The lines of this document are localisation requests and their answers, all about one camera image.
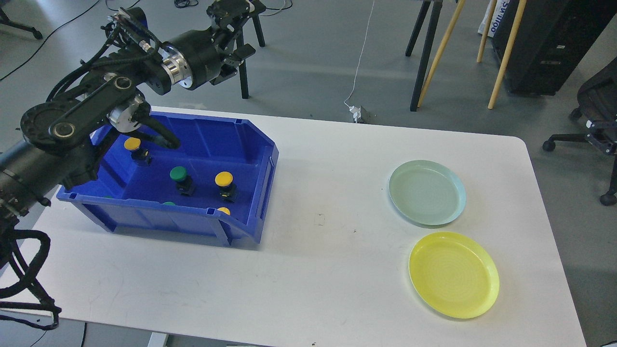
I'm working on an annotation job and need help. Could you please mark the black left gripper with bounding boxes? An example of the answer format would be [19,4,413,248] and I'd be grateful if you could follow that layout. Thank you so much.
[174,0,266,90]

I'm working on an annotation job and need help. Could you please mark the yellow push button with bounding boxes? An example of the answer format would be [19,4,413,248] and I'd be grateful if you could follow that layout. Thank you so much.
[123,137,152,166]
[215,171,237,203]

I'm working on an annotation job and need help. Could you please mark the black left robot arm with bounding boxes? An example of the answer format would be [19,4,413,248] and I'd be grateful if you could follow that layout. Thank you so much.
[0,0,266,331]

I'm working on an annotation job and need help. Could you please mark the light green plate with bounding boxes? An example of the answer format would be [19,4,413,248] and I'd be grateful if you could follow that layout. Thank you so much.
[388,160,467,227]

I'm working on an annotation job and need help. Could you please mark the yellow plate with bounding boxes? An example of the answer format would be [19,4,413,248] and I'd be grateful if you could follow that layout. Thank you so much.
[408,231,500,320]

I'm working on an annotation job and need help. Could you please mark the black stool legs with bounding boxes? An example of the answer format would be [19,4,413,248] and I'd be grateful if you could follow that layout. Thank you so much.
[236,14,265,99]

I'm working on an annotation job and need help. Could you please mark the blue plastic storage bin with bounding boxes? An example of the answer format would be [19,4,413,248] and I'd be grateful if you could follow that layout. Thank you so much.
[56,112,279,246]

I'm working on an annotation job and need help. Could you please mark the white power plug block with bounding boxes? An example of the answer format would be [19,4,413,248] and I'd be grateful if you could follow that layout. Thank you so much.
[349,106,372,124]

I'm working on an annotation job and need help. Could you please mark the black easel legs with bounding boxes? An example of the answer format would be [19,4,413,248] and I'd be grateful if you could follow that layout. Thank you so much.
[405,0,443,112]

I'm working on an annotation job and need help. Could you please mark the wooden pole left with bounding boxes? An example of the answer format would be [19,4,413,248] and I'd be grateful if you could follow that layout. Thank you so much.
[417,0,466,108]

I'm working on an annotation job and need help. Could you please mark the wooden pole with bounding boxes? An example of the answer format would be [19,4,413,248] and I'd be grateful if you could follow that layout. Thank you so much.
[487,0,527,110]
[476,0,497,64]
[417,0,466,108]

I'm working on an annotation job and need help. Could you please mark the wooden pole middle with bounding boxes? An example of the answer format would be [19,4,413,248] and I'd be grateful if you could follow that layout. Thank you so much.
[476,0,497,64]

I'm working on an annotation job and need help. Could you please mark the white printed bag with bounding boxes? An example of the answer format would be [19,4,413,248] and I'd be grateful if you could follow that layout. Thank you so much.
[477,0,510,38]

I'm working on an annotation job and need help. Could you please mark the wooden pole right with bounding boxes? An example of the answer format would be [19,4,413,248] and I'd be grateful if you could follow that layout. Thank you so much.
[487,0,527,110]

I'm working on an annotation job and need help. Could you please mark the black cabinet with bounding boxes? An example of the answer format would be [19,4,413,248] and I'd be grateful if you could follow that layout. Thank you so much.
[503,0,617,96]

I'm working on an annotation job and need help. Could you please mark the white cable on floor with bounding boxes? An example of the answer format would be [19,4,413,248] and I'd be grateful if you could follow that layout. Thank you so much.
[344,0,376,109]

